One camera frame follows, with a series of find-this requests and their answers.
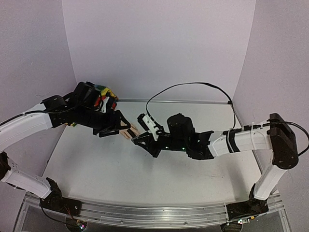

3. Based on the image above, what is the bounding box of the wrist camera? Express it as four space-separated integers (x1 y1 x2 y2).
137 113 164 141
98 96 114 113

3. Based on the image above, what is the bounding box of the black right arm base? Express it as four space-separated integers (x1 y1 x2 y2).
226 184 269 222

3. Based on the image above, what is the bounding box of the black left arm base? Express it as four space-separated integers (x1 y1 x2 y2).
40 177 82 217

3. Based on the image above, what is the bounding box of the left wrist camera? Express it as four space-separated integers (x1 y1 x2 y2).
98 96 114 113

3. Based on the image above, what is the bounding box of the mannequin hand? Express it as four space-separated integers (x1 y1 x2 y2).
119 123 140 140

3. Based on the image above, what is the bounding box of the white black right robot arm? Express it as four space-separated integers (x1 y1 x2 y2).
132 113 301 201

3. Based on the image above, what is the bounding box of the rainbow colored sleeve cloth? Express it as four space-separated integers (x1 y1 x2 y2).
86 82 118 111

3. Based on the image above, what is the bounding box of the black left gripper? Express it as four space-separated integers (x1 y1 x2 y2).
75 105 132 138

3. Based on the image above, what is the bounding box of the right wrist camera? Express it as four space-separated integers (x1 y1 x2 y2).
137 113 164 141

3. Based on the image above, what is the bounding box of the black right camera cable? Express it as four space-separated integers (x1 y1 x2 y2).
146 82 309 158

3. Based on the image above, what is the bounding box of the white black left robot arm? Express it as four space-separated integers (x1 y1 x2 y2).
0 82 131 211

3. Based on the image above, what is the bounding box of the aluminium front rail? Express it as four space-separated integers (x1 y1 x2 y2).
24 193 283 229

